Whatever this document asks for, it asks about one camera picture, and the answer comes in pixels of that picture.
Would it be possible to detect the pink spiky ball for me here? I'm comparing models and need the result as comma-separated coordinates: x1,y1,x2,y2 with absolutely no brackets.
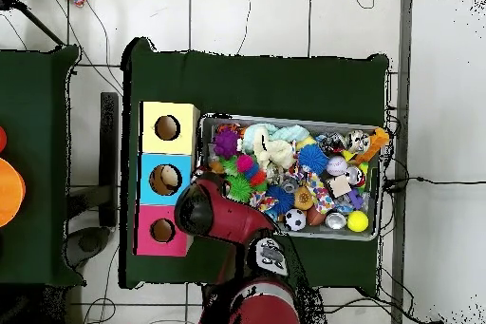
235,153,256,174

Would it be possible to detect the black panel stand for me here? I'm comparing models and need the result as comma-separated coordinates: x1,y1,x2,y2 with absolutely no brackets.
65,91,120,228

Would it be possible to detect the metal mesh bin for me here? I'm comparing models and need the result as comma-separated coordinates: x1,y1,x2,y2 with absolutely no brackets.
192,112,382,242

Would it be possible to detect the purple spiky monster toy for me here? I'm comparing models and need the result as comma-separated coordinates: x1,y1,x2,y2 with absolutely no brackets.
211,125,241,161

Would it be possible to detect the grey floor cable cover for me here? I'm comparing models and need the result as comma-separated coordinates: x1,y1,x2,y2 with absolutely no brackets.
390,0,414,324

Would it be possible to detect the large orange round object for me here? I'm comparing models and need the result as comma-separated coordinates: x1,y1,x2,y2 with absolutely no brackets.
0,156,27,229

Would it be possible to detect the yellow tennis ball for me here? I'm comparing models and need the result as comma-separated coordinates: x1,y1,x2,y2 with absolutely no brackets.
346,210,370,233

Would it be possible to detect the white baseball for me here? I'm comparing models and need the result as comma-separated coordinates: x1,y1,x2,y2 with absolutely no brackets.
326,155,349,177

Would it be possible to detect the large blue spiky ball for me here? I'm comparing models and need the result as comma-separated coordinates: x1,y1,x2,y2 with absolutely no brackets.
296,143,330,176

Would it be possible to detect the wooden three-hole box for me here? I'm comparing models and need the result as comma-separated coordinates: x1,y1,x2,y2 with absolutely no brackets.
132,101,201,257

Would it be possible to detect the green spiky ball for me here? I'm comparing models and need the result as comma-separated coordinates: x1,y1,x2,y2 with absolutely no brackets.
226,175,254,203

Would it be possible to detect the black cable with plug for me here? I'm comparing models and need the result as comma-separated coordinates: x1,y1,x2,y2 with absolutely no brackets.
382,175,486,193

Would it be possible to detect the black and white soccer ball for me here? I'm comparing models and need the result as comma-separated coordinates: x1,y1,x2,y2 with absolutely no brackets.
284,208,308,232

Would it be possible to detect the cream fleece cloth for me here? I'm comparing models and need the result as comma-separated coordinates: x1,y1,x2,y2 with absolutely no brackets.
252,131,297,171

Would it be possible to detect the dark green table cloth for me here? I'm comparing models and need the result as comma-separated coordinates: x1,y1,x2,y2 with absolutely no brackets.
118,36,390,298
0,45,86,288

